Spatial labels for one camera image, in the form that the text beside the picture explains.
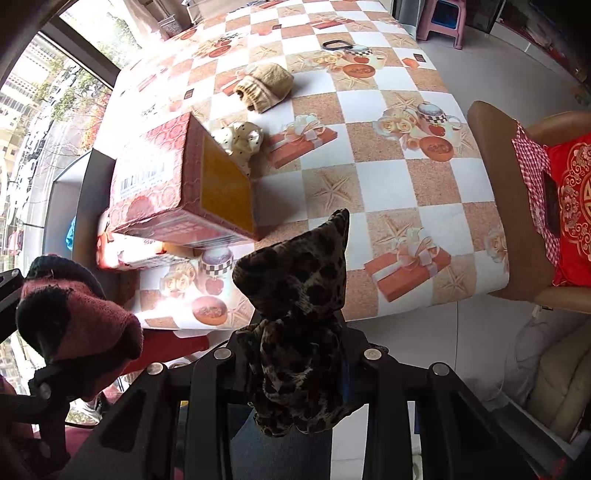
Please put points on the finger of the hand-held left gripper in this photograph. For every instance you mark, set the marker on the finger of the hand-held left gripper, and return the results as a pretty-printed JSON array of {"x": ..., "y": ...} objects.
[
  {"x": 9, "y": 290},
  {"x": 46, "y": 369}
]

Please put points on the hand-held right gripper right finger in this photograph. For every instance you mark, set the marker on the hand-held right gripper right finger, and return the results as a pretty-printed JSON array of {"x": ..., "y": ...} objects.
[{"x": 383, "y": 392}]

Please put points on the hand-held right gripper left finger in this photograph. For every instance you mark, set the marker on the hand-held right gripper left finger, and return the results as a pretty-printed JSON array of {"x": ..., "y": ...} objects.
[{"x": 217, "y": 392}]

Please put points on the black and pink sock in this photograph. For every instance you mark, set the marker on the black and pink sock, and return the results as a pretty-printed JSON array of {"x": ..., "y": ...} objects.
[{"x": 78, "y": 314}]

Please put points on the blue cloth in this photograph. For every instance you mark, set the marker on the blue cloth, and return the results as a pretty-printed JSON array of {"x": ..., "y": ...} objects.
[{"x": 70, "y": 237}]

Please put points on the grey storage box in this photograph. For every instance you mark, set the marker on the grey storage box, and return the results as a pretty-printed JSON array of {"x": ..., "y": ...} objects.
[{"x": 92, "y": 207}]

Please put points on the leopard print scrunchie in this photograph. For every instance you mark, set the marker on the leopard print scrunchie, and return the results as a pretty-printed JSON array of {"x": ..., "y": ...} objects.
[{"x": 295, "y": 286}]

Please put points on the red patterned cardboard box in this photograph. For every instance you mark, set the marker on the red patterned cardboard box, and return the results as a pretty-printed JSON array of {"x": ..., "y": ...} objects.
[{"x": 152, "y": 184}]

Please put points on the white polka dot scrunchie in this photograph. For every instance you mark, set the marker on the white polka dot scrunchie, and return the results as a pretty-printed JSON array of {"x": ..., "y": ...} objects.
[{"x": 240, "y": 138}]

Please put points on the beige knitted sock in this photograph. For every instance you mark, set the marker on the beige knitted sock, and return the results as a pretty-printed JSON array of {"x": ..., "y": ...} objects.
[{"x": 270, "y": 85}]

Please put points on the person's maroon garment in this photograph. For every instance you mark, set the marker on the person's maroon garment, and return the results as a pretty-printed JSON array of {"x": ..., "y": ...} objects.
[{"x": 18, "y": 443}]

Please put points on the red plastic stool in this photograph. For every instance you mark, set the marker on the red plastic stool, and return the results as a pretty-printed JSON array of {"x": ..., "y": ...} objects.
[{"x": 171, "y": 346}]

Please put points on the person's legs in jeans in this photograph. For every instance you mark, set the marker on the person's legs in jeans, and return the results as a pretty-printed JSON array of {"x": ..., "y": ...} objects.
[{"x": 244, "y": 457}]

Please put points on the orange flower print box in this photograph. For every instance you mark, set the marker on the orange flower print box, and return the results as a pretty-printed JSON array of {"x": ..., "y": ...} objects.
[{"x": 124, "y": 254}]

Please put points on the cream leather sofa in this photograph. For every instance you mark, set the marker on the cream leather sofa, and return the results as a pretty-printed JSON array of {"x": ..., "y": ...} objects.
[{"x": 563, "y": 378}]

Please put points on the checkered patterned tablecloth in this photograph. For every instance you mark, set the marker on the checkered patterned tablecloth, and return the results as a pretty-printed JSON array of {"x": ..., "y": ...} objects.
[{"x": 383, "y": 184}]

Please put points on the brown chair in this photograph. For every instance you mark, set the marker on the brown chair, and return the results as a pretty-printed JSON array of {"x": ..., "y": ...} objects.
[{"x": 494, "y": 161}]

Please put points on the red gold patterned cushion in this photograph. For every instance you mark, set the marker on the red gold patterned cushion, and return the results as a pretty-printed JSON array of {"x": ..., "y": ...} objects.
[{"x": 577, "y": 207}]

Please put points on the red checked cloth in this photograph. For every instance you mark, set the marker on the red checked cloth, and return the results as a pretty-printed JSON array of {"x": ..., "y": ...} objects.
[{"x": 531, "y": 161}]

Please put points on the woven basket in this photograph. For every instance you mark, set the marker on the woven basket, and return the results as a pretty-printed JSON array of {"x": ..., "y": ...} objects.
[{"x": 171, "y": 26}]

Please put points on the pink plastic stool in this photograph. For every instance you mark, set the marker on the pink plastic stool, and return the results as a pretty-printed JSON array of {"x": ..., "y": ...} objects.
[{"x": 427, "y": 27}]

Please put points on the white standing appliance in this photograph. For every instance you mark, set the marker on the white standing appliance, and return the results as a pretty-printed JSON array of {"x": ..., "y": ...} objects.
[{"x": 406, "y": 9}]

